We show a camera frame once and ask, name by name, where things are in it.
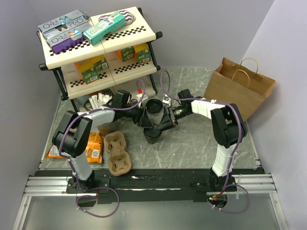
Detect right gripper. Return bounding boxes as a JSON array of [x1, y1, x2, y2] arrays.
[[157, 106, 191, 132]]

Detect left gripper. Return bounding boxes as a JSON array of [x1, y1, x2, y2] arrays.
[[122, 103, 154, 128]]

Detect black plastic cup lid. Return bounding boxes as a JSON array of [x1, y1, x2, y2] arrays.
[[143, 123, 162, 139]]

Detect brown paper bag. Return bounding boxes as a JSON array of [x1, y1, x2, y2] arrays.
[[203, 58, 276, 121]]

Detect black white paper cup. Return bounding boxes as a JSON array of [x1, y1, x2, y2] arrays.
[[145, 135, 161, 144]]

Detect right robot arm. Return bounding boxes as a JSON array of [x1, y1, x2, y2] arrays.
[[157, 89, 247, 191]]

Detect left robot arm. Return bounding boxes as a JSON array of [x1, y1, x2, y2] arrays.
[[52, 90, 153, 193]]

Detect purple wavy round pack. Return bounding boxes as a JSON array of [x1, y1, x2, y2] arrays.
[[98, 10, 135, 25]]

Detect cardboard cup carrier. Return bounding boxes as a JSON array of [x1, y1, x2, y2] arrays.
[[104, 131, 132, 176]]

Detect cup of straws and napkins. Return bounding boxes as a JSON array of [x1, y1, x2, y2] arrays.
[[83, 92, 118, 136]]

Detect orange snack bag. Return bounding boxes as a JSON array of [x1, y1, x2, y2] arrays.
[[45, 132, 104, 163]]

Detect cream three-tier shelf rack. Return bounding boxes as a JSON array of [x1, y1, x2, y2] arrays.
[[36, 7, 163, 102]]

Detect yellow green box right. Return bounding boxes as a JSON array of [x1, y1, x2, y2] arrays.
[[134, 43, 151, 64]]

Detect orange green box right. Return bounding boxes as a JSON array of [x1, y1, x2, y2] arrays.
[[116, 46, 134, 62]]

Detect yellow green snack box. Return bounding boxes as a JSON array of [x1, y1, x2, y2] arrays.
[[82, 55, 108, 84]]

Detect orange green snack box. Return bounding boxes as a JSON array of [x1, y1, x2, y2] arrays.
[[74, 59, 94, 73]]

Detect teal carton box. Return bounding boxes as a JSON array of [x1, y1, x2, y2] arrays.
[[83, 11, 125, 46]]

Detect purple RO box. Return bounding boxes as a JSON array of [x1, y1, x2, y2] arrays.
[[47, 22, 92, 54]]

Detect silver blue RO box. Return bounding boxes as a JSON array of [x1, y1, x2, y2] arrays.
[[38, 10, 90, 33]]

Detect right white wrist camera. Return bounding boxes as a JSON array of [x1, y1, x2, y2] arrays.
[[162, 95, 171, 106]]

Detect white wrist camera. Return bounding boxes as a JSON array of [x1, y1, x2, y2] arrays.
[[136, 89, 148, 107], [162, 95, 171, 106]]

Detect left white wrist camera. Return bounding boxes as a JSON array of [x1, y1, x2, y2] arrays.
[[136, 89, 148, 107]]

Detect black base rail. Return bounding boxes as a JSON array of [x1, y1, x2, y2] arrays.
[[24, 168, 277, 204]]

